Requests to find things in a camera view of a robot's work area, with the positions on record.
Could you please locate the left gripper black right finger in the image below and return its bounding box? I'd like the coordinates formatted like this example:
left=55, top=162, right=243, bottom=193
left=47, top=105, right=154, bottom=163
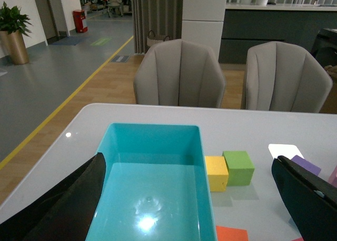
left=271, top=155, right=336, bottom=240

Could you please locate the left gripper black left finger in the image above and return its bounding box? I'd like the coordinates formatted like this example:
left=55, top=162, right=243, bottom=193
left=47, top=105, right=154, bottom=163
left=1, top=153, right=106, bottom=240

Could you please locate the pink foam block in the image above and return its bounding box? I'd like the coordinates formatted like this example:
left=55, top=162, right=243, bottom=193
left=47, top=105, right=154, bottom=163
left=328, top=166, right=337, bottom=187

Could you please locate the purple foam block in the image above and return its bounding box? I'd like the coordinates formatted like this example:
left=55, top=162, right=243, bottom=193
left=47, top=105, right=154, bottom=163
left=291, top=155, right=321, bottom=176

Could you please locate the red foam block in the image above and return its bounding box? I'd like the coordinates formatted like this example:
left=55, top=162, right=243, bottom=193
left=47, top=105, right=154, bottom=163
left=291, top=237, right=304, bottom=241

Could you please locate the green foam block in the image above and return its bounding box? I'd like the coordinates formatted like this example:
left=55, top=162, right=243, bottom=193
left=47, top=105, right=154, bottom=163
left=223, top=150, right=255, bottom=186

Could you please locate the orange foam block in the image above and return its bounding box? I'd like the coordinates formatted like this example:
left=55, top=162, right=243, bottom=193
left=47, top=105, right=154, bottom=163
left=216, top=226, right=249, bottom=241

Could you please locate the teal plastic bin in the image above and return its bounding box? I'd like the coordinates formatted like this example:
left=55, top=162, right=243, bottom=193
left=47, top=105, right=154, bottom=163
left=86, top=123, right=217, bottom=240

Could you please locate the yellow foam block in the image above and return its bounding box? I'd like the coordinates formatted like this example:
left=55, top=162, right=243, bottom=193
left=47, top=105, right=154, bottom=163
left=205, top=156, right=229, bottom=192

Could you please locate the right grey armchair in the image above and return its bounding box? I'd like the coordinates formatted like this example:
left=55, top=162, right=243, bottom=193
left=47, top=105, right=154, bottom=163
left=241, top=41, right=333, bottom=113

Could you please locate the grey armchair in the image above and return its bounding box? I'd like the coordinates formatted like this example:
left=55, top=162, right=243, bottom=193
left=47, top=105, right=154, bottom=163
left=134, top=39, right=226, bottom=108
left=241, top=41, right=333, bottom=113

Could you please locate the black appliance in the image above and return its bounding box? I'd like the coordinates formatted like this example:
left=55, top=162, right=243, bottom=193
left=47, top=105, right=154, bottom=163
left=311, top=28, right=336, bottom=67

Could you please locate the left grey armchair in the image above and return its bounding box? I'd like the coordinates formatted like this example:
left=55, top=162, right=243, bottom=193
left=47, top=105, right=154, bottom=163
left=134, top=39, right=226, bottom=108

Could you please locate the dark grey counter cabinet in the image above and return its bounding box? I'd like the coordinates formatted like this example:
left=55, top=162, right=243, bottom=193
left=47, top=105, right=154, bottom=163
left=219, top=4, right=336, bottom=64

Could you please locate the woven basket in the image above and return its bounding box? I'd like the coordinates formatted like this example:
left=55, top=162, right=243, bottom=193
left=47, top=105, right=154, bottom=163
left=146, top=30, right=171, bottom=47

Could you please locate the potted plant in gold planter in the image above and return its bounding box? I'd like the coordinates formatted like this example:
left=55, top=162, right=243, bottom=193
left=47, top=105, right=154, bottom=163
left=1, top=2, right=31, bottom=65

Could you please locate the red bin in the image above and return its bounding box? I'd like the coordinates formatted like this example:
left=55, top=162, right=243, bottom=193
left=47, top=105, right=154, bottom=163
left=73, top=9, right=88, bottom=33

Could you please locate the white pillar cabinet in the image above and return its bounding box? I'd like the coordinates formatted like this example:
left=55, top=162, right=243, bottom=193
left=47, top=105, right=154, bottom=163
left=181, top=0, right=227, bottom=58

